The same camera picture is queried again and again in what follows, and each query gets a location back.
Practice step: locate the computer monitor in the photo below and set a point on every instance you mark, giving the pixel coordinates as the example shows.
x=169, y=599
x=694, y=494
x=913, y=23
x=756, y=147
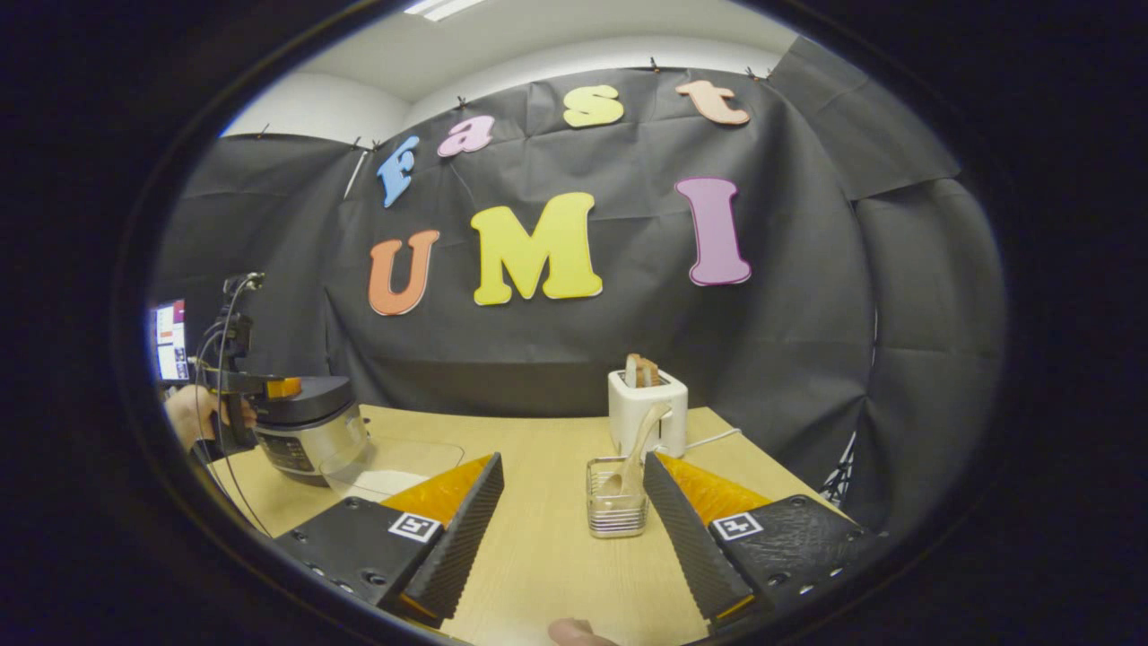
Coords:
x=169, y=341

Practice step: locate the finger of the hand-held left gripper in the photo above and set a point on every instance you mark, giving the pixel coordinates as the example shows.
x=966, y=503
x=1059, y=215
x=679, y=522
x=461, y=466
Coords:
x=284, y=388

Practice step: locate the black backdrop cloth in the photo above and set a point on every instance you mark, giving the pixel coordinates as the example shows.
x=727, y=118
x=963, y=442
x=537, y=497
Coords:
x=789, y=341

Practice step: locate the ceiling light panel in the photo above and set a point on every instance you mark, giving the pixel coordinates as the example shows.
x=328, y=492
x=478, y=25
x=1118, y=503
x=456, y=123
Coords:
x=444, y=9

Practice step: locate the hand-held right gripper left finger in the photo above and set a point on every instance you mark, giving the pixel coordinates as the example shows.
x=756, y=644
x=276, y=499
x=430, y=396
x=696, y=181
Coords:
x=457, y=547

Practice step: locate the black white patterned object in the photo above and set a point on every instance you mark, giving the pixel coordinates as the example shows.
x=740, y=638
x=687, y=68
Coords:
x=837, y=475

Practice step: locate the white toaster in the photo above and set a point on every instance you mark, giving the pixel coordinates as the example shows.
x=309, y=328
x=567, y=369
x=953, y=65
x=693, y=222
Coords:
x=668, y=395

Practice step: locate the wooden spoon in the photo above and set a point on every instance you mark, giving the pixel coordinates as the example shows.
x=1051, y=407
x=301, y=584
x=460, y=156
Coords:
x=632, y=458

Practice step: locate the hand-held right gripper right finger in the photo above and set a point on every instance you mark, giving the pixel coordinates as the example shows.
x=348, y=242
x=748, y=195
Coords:
x=691, y=547

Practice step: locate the toasted bread slice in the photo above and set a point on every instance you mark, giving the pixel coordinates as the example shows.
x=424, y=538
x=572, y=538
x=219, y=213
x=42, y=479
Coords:
x=641, y=370

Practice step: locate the black silver rice cooker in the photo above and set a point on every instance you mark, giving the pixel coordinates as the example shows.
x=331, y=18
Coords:
x=314, y=444

